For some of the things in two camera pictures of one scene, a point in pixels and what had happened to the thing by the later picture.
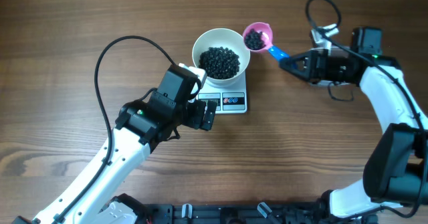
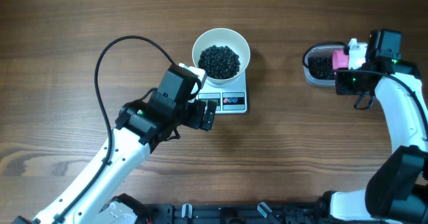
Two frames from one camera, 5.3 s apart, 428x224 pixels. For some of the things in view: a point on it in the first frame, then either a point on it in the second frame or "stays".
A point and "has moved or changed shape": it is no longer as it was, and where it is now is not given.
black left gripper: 196,120 stays
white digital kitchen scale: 231,99 stays
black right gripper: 317,66 → 342,85
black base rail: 279,212 stays
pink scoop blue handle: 258,37 has moved or changed shape
